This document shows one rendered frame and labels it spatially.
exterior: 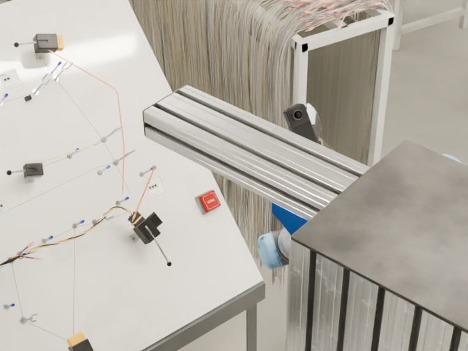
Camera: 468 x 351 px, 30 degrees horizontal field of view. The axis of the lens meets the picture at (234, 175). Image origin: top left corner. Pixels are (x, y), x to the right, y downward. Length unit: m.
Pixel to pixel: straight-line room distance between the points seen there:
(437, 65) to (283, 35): 2.88
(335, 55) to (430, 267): 2.15
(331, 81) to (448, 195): 2.10
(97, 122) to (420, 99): 2.90
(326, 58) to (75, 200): 1.15
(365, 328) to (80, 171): 1.54
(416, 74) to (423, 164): 4.19
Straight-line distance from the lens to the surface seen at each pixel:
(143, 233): 2.36
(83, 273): 2.39
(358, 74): 2.99
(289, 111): 1.86
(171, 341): 2.47
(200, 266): 2.51
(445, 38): 5.73
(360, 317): 1.00
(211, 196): 2.52
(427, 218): 1.04
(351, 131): 3.13
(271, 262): 1.79
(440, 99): 5.10
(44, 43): 2.41
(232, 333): 2.71
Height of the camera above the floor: 2.69
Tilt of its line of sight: 37 degrees down
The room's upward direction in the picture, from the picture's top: 1 degrees counter-clockwise
